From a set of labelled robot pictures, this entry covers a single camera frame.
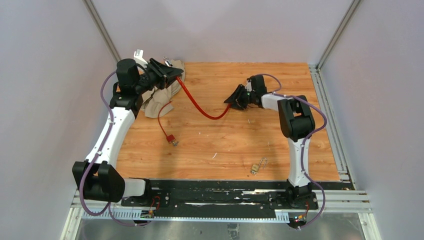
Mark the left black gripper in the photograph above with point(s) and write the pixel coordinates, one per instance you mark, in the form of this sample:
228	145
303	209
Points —
164	74

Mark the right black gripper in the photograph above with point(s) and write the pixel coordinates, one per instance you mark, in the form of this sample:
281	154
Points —
236	100

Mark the silver key with ring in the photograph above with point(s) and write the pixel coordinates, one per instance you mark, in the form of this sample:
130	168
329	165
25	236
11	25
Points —
167	62

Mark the red cable lock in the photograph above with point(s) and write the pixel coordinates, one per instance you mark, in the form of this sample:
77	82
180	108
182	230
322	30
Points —
201	106

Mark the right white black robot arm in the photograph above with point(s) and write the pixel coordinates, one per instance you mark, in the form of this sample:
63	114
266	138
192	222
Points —
296	123

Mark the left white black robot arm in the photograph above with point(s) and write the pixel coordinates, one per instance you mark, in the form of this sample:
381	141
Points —
96	177

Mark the beige cloth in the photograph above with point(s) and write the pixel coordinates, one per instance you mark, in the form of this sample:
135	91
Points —
154	101

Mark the brass padlock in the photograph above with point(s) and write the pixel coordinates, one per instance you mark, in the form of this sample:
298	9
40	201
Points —
255	168

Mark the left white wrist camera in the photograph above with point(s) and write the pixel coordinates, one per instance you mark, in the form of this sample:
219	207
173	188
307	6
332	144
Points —
138	57

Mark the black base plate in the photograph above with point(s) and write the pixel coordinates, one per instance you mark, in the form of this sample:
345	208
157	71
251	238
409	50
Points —
222	199

